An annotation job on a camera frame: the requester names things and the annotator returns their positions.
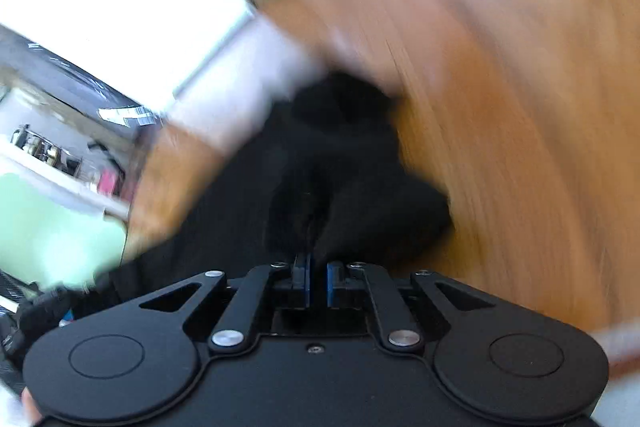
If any black garment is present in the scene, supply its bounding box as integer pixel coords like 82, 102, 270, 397
104, 72, 451, 305

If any white patterned rug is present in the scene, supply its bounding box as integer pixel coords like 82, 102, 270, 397
0, 0, 396, 287

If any right hand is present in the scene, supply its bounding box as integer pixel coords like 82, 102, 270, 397
21, 388, 42, 426

